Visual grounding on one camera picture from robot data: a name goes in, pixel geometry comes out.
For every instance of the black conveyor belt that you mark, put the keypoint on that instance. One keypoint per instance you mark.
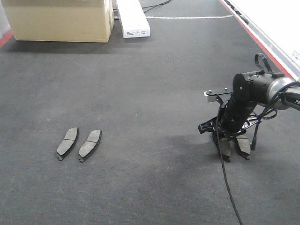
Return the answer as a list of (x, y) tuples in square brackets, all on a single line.
[(152, 166)]

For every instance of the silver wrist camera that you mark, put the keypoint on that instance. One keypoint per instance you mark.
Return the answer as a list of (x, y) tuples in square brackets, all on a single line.
[(223, 93)]

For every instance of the brown cardboard box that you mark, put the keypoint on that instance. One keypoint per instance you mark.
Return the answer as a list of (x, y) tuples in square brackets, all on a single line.
[(89, 21)]

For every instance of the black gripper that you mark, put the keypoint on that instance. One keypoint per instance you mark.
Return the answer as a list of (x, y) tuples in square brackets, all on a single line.
[(230, 121)]

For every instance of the long white carton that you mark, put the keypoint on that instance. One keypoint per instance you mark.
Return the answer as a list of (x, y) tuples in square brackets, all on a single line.
[(133, 21)]

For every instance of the grey brake pad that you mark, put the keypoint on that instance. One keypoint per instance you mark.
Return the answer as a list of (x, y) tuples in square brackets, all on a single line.
[(243, 146), (67, 143), (90, 145), (225, 149)]

